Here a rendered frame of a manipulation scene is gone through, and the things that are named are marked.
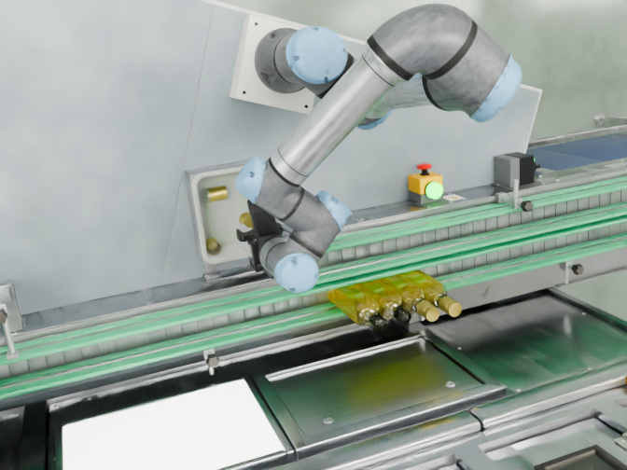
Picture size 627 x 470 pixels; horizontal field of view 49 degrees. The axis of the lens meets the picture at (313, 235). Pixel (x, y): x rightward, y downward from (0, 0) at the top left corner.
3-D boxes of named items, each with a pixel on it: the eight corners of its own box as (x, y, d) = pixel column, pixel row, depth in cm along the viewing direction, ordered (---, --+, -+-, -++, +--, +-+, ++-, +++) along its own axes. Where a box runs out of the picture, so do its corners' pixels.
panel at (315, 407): (57, 435, 147) (58, 537, 116) (54, 423, 146) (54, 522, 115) (427, 338, 174) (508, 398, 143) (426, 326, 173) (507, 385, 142)
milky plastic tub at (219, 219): (197, 256, 172) (204, 267, 164) (184, 169, 165) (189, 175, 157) (263, 243, 177) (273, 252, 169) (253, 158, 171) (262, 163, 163)
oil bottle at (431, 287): (389, 285, 178) (430, 313, 159) (387, 266, 177) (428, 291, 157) (408, 281, 180) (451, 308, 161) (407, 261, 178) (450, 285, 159)
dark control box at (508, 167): (493, 183, 197) (510, 187, 190) (492, 155, 195) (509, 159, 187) (517, 177, 200) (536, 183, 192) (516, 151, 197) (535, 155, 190)
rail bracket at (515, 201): (492, 202, 184) (522, 213, 171) (491, 175, 181) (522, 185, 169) (504, 200, 185) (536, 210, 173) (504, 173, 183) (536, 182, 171)
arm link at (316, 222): (314, 182, 124) (281, 232, 124) (360, 214, 128) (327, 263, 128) (301, 175, 131) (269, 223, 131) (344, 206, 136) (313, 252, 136)
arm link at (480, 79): (332, 54, 156) (484, 7, 107) (380, 92, 162) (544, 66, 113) (306, 97, 155) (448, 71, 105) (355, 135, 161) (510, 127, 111)
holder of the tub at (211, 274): (201, 276, 174) (207, 285, 167) (184, 170, 166) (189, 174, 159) (265, 262, 179) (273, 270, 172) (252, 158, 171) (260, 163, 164)
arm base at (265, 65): (258, 22, 158) (271, 17, 149) (318, 34, 164) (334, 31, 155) (250, 88, 160) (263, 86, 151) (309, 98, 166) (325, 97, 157)
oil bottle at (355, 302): (327, 299, 173) (362, 330, 154) (325, 279, 171) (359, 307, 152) (348, 295, 175) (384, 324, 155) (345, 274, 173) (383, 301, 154)
